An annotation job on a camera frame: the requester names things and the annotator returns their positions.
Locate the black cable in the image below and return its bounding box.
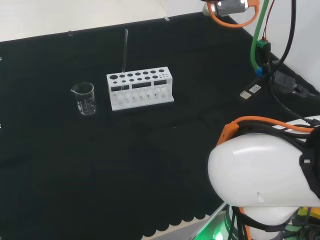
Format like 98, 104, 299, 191
268, 0, 320, 123

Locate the white test tube rack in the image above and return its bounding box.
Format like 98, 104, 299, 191
106, 66, 175, 111

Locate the pale grey board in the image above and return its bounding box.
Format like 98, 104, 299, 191
142, 201, 229, 240

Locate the black adapter box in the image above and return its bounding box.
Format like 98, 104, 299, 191
271, 69, 311, 98

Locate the green plug connector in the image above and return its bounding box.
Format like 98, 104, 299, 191
258, 37, 272, 51

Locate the thin red wire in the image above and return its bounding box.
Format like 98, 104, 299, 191
262, 0, 276, 41

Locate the clear glass rod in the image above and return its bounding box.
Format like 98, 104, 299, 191
120, 28, 129, 91

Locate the black bench cloth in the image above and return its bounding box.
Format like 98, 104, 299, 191
0, 11, 320, 240

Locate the green cable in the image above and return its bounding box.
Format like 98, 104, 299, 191
250, 0, 276, 73

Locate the usb plug with white label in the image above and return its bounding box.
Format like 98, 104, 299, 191
239, 83, 262, 101

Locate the clear glass beaker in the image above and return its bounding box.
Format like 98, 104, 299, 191
70, 82, 97, 116

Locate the orange cable along arm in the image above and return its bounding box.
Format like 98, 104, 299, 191
216, 115, 316, 146

